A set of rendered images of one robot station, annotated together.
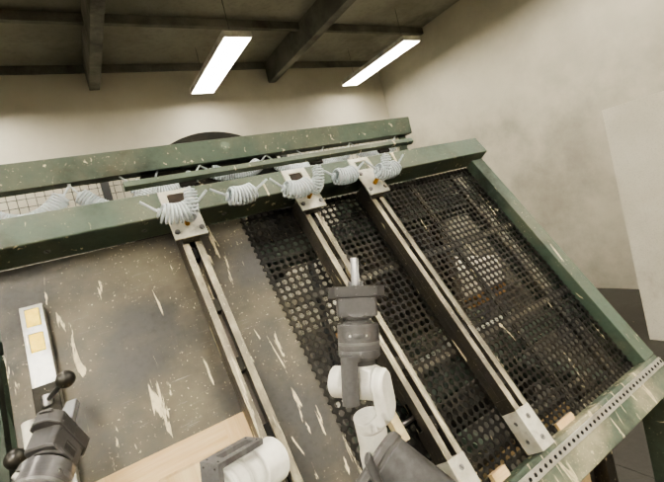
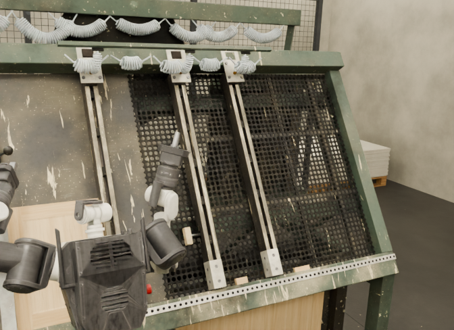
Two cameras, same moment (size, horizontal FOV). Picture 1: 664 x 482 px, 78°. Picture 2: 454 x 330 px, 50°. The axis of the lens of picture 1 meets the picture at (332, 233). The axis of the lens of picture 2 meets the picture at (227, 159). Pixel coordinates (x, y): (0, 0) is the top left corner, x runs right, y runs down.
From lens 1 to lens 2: 1.03 m
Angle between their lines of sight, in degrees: 12
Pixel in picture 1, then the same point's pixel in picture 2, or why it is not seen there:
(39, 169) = not seen: outside the picture
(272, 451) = (105, 207)
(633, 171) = not seen: outside the picture
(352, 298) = (169, 153)
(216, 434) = not seen: hidden behind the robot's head
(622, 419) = (340, 278)
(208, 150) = (119, 5)
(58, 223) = (11, 53)
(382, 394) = (169, 205)
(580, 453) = (298, 286)
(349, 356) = (157, 181)
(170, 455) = (53, 207)
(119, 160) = not seen: outside the picture
